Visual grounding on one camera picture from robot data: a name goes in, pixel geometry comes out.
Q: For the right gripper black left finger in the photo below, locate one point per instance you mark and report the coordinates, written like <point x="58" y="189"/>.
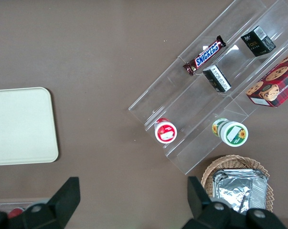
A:
<point x="60" y="202"/>

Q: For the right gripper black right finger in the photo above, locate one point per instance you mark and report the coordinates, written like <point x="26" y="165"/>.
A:
<point x="201" y="210"/>

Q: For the aluminium foil tray stack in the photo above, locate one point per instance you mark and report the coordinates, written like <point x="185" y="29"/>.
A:
<point x="234" y="190"/>

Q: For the light wicker basket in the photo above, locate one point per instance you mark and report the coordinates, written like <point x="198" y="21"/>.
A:
<point x="229" y="162"/>

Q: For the cream rectangular plastic tray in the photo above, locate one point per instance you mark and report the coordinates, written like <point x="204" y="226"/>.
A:
<point x="22" y="126"/>

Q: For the red soda bottle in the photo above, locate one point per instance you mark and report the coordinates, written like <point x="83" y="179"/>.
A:
<point x="14" y="212"/>

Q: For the clear acrylic bottle rack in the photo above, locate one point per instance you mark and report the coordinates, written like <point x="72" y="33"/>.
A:
<point x="5" y="205"/>

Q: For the green lid sunflower cup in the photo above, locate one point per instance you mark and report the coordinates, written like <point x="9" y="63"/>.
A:
<point x="233" y="133"/>

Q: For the red lid white cup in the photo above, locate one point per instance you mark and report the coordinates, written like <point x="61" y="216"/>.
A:
<point x="165" y="132"/>

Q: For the clear acrylic stepped shelf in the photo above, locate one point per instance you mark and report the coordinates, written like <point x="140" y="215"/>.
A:
<point x="182" y="100"/>

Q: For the small black carton box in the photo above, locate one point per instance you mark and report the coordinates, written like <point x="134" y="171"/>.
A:
<point x="216" y="78"/>
<point x="258" y="41"/>

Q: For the red plaid cookie box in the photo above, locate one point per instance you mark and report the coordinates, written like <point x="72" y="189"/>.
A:
<point x="277" y="81"/>

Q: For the Snickers chocolate bar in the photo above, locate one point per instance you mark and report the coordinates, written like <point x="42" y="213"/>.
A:
<point x="207" y="56"/>

